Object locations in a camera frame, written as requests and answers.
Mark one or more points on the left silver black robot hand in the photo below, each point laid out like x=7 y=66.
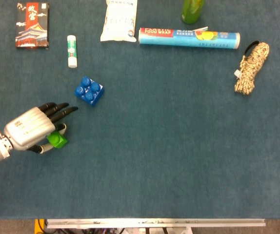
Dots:
x=30 y=129

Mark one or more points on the green toy block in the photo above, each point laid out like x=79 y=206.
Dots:
x=57 y=140

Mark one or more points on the blue toy brick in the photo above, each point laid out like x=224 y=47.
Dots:
x=89 y=91

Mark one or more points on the white green glue stick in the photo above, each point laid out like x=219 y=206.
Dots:
x=72 y=51

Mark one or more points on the black red card box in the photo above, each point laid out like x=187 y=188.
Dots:
x=32 y=25

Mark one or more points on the blue felt table mat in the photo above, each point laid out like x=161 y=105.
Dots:
x=140 y=134

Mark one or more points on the white snack pouch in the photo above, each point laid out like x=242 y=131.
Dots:
x=119 y=20

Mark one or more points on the blue food wrap roll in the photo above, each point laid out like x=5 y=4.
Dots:
x=188 y=37

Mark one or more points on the green bottle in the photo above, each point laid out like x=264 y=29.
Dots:
x=192 y=11

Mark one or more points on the aluminium frame rail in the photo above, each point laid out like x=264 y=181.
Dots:
x=154 y=223

